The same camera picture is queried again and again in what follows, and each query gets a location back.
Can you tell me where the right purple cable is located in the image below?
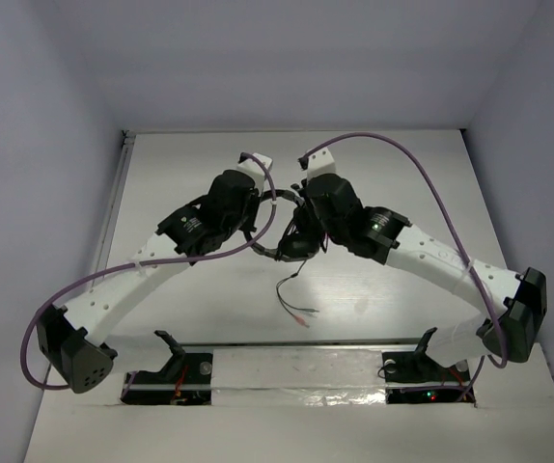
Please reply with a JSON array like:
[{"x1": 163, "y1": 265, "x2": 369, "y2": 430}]
[{"x1": 305, "y1": 133, "x2": 509, "y2": 401}]

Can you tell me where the purple cable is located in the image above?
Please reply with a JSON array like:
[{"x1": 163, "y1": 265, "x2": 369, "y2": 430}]
[
  {"x1": 305, "y1": 133, "x2": 509, "y2": 401},
  {"x1": 19, "y1": 152, "x2": 278, "y2": 391}
]

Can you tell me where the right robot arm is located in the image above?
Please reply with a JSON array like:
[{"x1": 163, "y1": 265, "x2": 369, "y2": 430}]
[{"x1": 301, "y1": 174, "x2": 547, "y2": 379}]

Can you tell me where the black headset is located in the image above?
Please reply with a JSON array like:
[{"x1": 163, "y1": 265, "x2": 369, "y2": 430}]
[{"x1": 251, "y1": 180, "x2": 328, "y2": 262}]

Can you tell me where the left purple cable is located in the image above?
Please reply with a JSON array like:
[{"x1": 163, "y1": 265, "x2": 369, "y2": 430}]
[{"x1": 19, "y1": 152, "x2": 278, "y2": 391}]

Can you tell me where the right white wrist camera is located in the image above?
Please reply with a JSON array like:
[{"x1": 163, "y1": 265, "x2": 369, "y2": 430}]
[{"x1": 298, "y1": 148, "x2": 336, "y2": 180}]

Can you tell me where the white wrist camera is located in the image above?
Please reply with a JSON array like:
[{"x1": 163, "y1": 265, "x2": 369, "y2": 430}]
[
  {"x1": 298, "y1": 148, "x2": 336, "y2": 180},
  {"x1": 235, "y1": 152, "x2": 273, "y2": 194}
]

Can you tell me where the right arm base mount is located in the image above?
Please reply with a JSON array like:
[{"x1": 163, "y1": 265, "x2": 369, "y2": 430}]
[{"x1": 376, "y1": 328, "x2": 476, "y2": 405}]

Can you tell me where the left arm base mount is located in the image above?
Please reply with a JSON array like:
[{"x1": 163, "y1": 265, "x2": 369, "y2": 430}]
[{"x1": 120, "y1": 330, "x2": 213, "y2": 406}]

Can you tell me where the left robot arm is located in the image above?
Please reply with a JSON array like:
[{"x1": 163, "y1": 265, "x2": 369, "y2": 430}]
[{"x1": 36, "y1": 161, "x2": 265, "y2": 394}]

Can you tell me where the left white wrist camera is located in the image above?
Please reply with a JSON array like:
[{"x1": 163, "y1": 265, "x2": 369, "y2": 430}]
[{"x1": 235, "y1": 152, "x2": 273, "y2": 194}]

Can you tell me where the metal rail with tape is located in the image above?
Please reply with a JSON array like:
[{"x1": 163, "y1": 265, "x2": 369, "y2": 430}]
[{"x1": 122, "y1": 340, "x2": 481, "y2": 406}]

